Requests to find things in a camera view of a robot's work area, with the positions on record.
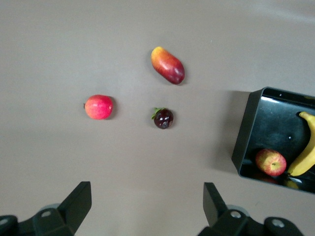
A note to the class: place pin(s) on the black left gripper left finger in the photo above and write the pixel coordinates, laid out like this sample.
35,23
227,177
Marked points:
73,209

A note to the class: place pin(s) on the dark purple mangosteen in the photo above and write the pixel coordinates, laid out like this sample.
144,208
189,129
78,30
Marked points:
163,119

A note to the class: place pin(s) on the yellow banana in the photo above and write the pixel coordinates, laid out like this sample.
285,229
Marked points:
305,159

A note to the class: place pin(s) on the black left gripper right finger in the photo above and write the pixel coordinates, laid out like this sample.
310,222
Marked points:
216,211

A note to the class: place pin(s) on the plain pink red apple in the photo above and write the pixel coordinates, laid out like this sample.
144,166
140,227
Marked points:
98,107

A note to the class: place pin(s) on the red yellow striped apple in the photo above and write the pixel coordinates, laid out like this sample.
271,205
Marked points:
270,162

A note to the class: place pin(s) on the red yellow mango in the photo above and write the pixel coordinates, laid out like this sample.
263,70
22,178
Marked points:
167,65

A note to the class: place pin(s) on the black plastic box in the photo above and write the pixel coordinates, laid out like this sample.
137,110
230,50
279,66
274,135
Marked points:
270,127

